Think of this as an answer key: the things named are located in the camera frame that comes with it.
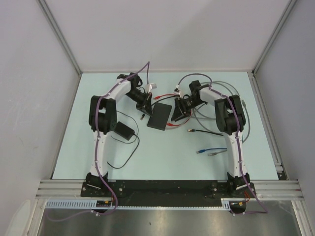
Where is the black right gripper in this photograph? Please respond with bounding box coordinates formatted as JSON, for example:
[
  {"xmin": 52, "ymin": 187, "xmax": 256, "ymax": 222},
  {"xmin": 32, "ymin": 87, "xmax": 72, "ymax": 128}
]
[{"xmin": 171, "ymin": 97, "xmax": 205, "ymax": 122}]

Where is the grey slotted cable duct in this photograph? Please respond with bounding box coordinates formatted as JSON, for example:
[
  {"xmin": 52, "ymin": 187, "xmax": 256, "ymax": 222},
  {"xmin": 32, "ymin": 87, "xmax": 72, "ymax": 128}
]
[{"xmin": 46, "ymin": 199, "xmax": 230, "ymax": 210}]

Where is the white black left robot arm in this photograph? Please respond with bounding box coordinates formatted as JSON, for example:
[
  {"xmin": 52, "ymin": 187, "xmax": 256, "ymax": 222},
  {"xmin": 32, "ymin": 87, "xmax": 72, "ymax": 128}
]
[{"xmin": 86, "ymin": 73, "xmax": 153, "ymax": 197}]

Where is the black ethernet cable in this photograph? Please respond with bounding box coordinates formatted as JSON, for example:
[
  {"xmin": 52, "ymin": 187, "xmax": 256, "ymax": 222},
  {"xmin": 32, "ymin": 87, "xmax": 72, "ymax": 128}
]
[{"xmin": 139, "ymin": 96, "xmax": 223, "ymax": 136}]

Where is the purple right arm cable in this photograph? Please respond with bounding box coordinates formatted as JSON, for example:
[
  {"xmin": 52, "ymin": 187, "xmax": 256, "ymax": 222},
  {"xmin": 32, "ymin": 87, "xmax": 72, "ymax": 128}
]
[{"xmin": 176, "ymin": 73, "xmax": 269, "ymax": 215}]

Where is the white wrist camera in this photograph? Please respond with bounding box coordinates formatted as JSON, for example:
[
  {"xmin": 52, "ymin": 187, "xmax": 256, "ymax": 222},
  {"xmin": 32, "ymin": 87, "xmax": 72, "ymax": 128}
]
[
  {"xmin": 144, "ymin": 83, "xmax": 157, "ymax": 93},
  {"xmin": 174, "ymin": 85, "xmax": 184, "ymax": 97}
]

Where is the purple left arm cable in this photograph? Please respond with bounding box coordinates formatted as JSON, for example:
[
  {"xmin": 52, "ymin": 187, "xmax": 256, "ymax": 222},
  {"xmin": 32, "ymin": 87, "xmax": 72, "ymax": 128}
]
[{"xmin": 46, "ymin": 61, "xmax": 151, "ymax": 223}]

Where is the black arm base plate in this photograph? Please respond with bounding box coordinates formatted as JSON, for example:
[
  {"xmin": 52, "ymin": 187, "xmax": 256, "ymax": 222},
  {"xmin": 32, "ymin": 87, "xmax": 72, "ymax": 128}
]
[{"xmin": 81, "ymin": 180, "xmax": 255, "ymax": 205}]

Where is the blue ethernet cable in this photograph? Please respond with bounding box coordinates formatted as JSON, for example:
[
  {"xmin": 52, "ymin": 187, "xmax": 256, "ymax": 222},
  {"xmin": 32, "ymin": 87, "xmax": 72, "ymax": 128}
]
[{"xmin": 196, "ymin": 147, "xmax": 227, "ymax": 155}]

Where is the red ethernet cable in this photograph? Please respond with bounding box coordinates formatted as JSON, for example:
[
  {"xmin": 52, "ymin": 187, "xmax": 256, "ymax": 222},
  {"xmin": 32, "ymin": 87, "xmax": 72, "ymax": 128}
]
[{"xmin": 154, "ymin": 94, "xmax": 192, "ymax": 128}]

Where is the black power adapter brick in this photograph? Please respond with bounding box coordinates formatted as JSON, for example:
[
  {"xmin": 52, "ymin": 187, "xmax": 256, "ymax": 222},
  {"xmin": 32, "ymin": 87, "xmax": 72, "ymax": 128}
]
[{"xmin": 114, "ymin": 121, "xmax": 135, "ymax": 141}]

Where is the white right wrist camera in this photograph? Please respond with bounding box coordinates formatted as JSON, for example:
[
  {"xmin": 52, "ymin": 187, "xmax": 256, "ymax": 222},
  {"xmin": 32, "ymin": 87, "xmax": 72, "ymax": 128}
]
[{"xmin": 174, "ymin": 85, "xmax": 184, "ymax": 97}]

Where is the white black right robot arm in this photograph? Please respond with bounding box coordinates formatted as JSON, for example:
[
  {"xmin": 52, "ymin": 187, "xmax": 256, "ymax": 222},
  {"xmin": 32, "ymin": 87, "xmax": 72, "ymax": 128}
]
[{"xmin": 171, "ymin": 81, "xmax": 250, "ymax": 197}]

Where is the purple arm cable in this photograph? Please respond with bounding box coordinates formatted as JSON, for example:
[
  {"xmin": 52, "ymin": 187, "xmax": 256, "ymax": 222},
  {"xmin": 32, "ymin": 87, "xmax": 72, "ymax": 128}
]
[
  {"xmin": 46, "ymin": 61, "xmax": 151, "ymax": 223},
  {"xmin": 176, "ymin": 73, "xmax": 269, "ymax": 215}
]

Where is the thin black power cable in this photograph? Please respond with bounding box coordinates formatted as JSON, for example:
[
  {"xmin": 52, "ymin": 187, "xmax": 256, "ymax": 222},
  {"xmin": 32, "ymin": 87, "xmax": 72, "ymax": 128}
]
[{"xmin": 106, "ymin": 111, "xmax": 140, "ymax": 170}]

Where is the black network switch box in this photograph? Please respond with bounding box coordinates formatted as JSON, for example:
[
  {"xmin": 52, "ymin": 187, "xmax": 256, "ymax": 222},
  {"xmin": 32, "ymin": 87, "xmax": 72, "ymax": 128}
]
[{"xmin": 147, "ymin": 103, "xmax": 172, "ymax": 131}]

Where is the aluminium front frame rail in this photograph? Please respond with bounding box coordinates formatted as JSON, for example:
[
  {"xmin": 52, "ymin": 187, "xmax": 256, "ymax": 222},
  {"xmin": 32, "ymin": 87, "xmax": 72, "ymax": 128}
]
[{"xmin": 36, "ymin": 179, "xmax": 304, "ymax": 200}]

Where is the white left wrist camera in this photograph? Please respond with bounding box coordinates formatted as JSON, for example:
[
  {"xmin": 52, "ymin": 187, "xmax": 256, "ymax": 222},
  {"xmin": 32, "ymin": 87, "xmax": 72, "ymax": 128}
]
[{"xmin": 144, "ymin": 83, "xmax": 157, "ymax": 93}]

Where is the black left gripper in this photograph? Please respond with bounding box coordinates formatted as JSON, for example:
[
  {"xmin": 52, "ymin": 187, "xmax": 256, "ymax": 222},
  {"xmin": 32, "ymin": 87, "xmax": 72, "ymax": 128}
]
[{"xmin": 125, "ymin": 89, "xmax": 153, "ymax": 117}]

